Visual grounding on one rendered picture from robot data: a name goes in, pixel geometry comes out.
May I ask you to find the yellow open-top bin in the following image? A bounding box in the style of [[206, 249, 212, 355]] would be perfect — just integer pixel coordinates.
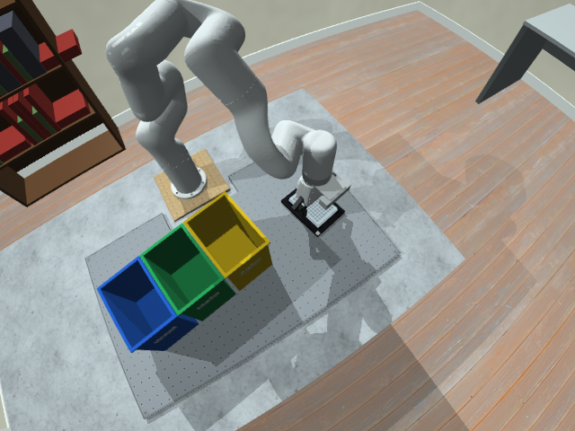
[[185, 192, 272, 291]]

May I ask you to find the blue bin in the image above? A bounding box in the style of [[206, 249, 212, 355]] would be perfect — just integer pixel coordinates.
[[100, 256, 199, 353]]

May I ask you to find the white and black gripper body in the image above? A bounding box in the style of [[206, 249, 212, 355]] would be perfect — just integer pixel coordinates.
[[296, 176, 323, 207]]

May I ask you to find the green bin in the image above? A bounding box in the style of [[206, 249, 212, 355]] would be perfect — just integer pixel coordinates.
[[142, 223, 235, 321]]

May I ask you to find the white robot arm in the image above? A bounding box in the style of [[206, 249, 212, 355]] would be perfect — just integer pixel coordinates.
[[106, 0, 351, 210]]

